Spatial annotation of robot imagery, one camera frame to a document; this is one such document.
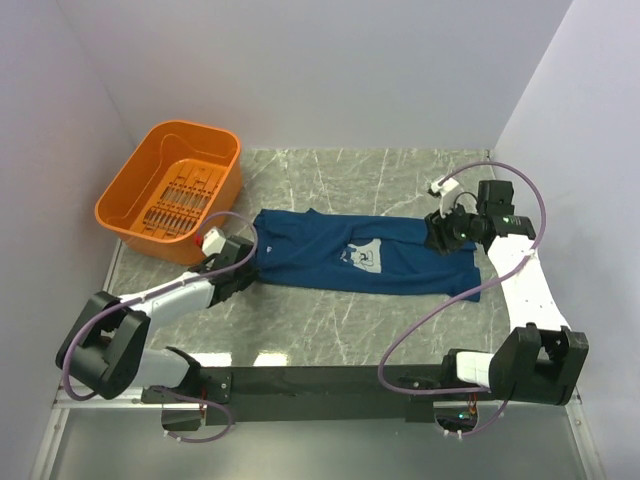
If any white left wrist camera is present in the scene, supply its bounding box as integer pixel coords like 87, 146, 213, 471
196, 227, 226, 257

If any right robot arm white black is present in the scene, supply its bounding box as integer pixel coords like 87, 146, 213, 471
425, 179, 589, 405

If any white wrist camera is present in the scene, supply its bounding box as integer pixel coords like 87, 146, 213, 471
196, 227, 226, 257
428, 178, 463, 216

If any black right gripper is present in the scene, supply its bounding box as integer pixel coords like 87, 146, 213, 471
423, 196, 484, 257

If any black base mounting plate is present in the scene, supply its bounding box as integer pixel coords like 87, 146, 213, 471
162, 365, 471, 431

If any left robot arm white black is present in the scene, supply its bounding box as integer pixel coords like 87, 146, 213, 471
55, 235, 258, 402

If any blue Mickey Mouse t-shirt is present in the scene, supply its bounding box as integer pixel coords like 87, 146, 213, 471
254, 209, 481, 297

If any orange plastic laundry basket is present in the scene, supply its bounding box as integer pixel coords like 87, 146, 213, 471
95, 120, 243, 266

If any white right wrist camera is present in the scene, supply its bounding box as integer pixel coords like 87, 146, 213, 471
428, 178, 463, 216

